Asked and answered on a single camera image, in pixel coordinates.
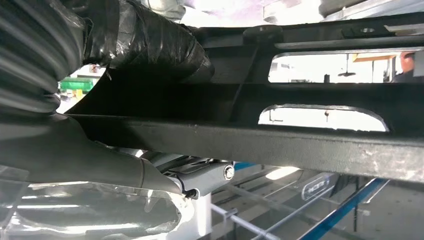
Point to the person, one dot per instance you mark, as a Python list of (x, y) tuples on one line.
[(407, 66)]

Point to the grey metal rod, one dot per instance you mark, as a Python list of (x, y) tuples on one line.
[(238, 221)]

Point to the green plastic crate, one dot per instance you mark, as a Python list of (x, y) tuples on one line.
[(76, 84)]

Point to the white post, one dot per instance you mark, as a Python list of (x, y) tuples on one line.
[(202, 215)]

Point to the blue metal bar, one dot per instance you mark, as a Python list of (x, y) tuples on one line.
[(341, 208)]

